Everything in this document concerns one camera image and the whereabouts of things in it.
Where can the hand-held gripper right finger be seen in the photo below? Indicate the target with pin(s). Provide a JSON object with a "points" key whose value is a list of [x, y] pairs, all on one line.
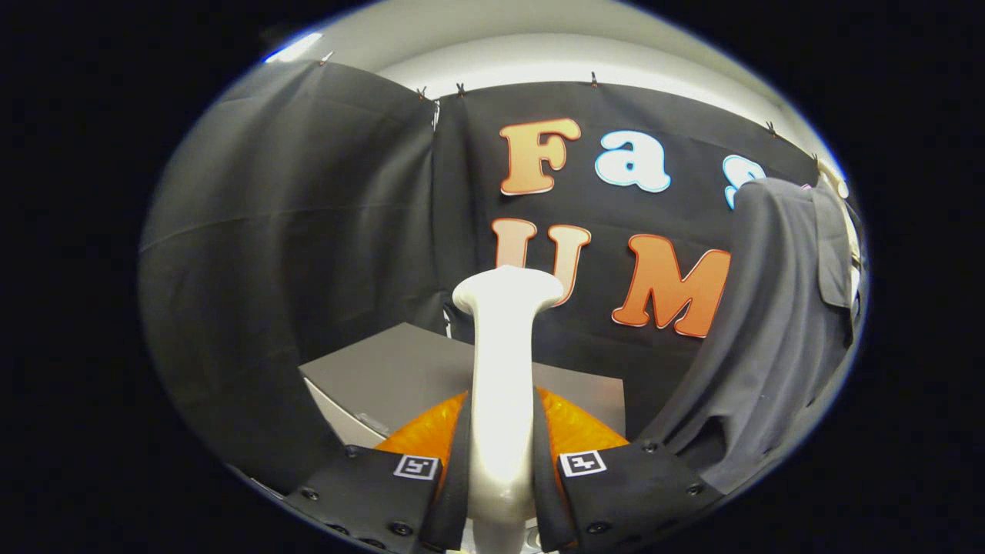
{"points": [[548, 508]]}

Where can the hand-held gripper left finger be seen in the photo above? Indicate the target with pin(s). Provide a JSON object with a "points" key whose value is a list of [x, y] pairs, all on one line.
{"points": [[454, 500]]}

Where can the grey button shirt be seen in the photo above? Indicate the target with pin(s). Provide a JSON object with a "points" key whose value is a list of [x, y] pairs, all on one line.
{"points": [[769, 331]]}

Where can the grey drawer cabinet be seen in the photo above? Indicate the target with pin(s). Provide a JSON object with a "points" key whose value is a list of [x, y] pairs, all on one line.
{"points": [[400, 369]]}

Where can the white mannequin torso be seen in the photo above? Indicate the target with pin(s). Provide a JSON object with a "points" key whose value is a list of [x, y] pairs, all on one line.
{"points": [[837, 183]]}

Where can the ceiling light strip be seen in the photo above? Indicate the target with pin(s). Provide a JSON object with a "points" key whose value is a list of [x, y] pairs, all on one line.
{"points": [[295, 48]]}

